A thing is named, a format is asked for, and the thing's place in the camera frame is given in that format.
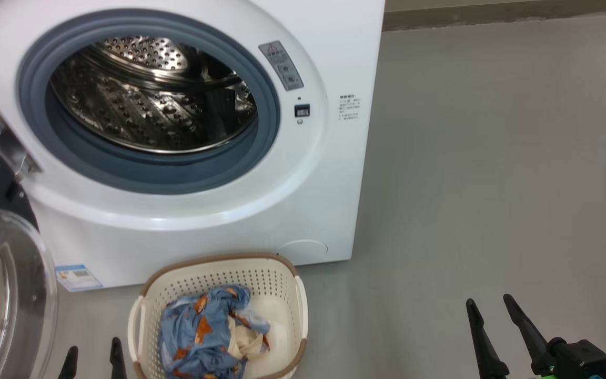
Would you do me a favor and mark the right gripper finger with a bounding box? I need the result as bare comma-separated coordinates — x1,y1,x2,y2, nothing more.
465,298,510,379
503,294,555,377

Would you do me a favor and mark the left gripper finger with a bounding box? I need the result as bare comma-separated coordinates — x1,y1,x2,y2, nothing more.
109,337,127,379
58,346,79,379

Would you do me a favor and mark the blue patterned garment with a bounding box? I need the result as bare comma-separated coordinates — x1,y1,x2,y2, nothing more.
158,285,271,379

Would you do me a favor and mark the cream garment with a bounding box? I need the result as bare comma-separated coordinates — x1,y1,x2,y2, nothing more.
227,313,268,362

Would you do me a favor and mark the white front-load washing machine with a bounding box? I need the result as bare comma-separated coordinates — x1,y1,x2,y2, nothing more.
0,0,386,290

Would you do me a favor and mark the metal door hinge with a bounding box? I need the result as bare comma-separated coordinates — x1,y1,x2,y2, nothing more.
0,102,43,182

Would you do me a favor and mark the steel perforated washer drum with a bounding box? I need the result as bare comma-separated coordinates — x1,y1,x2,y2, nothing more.
49,36,259,155

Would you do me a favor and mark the grey rubber door gasket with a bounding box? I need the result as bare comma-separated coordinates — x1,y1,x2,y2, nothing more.
17,9,281,195

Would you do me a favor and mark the blue energy label sticker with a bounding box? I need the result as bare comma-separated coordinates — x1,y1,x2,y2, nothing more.
55,264,104,293

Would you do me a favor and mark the cream perforated laundry basket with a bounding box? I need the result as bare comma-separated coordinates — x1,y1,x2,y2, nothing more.
128,253,309,379

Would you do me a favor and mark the round white filter cover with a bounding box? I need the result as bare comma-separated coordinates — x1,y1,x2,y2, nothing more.
277,240,329,262

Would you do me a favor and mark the grey warning sticker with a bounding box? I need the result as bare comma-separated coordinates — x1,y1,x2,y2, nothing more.
259,41,305,92

